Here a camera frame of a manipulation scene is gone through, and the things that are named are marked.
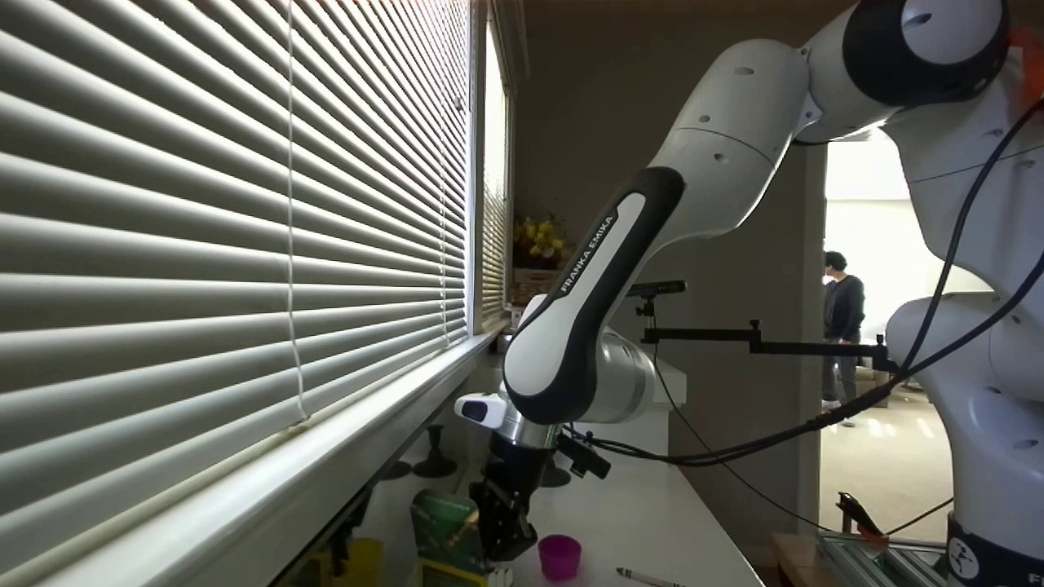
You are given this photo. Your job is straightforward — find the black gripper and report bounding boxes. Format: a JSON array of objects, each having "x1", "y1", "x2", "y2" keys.
[{"x1": 469, "y1": 439, "x2": 551, "y2": 560}]

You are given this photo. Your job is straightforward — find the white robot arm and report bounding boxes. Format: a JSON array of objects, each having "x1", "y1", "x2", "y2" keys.
[{"x1": 456, "y1": 0, "x2": 1044, "y2": 587}]

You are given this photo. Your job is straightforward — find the purple plastic cup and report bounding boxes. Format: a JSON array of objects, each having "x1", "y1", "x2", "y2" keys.
[{"x1": 540, "y1": 534, "x2": 582, "y2": 582}]

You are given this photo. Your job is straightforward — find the green crayon box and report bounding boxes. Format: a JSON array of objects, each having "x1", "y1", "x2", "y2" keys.
[{"x1": 413, "y1": 490, "x2": 489, "y2": 587}]

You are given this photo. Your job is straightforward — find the black candlestick left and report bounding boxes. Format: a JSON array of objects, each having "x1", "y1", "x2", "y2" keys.
[{"x1": 413, "y1": 424, "x2": 456, "y2": 479}]

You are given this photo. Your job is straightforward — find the black pen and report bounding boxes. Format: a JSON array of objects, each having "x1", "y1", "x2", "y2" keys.
[{"x1": 616, "y1": 568, "x2": 682, "y2": 587}]

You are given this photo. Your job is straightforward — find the yellow flower bouquet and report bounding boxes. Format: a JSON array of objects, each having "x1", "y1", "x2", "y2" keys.
[{"x1": 513, "y1": 220, "x2": 567, "y2": 272}]

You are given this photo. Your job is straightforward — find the person in dark clothes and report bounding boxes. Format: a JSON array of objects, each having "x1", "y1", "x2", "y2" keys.
[{"x1": 823, "y1": 253, "x2": 866, "y2": 404}]

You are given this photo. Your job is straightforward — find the white window blinds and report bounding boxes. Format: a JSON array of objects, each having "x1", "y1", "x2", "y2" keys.
[{"x1": 0, "y1": 0, "x2": 505, "y2": 587}]

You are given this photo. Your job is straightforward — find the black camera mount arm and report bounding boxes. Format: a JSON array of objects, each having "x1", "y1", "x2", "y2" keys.
[{"x1": 626, "y1": 282, "x2": 897, "y2": 372}]

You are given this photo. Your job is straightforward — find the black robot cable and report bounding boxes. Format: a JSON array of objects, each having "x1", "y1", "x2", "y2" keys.
[{"x1": 558, "y1": 96, "x2": 1044, "y2": 549}]

